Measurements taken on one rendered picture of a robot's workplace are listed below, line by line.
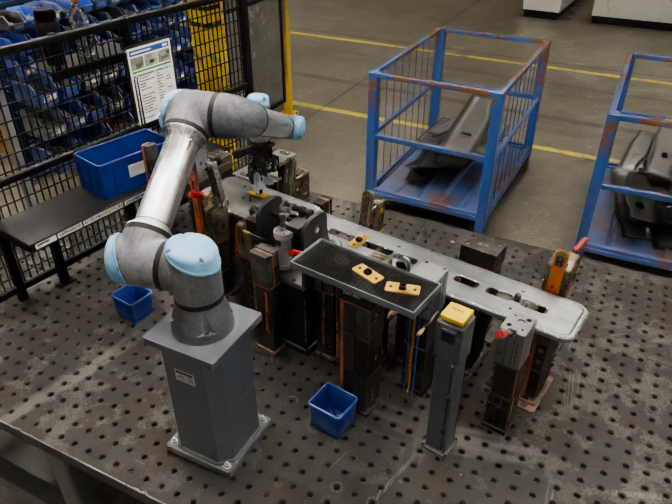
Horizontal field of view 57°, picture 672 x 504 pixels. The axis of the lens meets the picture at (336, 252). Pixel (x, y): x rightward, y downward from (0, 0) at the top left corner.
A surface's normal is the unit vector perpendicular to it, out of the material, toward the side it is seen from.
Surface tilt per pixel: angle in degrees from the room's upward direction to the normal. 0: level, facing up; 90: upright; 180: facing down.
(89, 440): 0
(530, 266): 0
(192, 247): 8
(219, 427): 93
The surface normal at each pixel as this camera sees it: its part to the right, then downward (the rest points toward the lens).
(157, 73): 0.82, 0.32
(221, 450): 0.28, 0.50
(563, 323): 0.00, -0.83
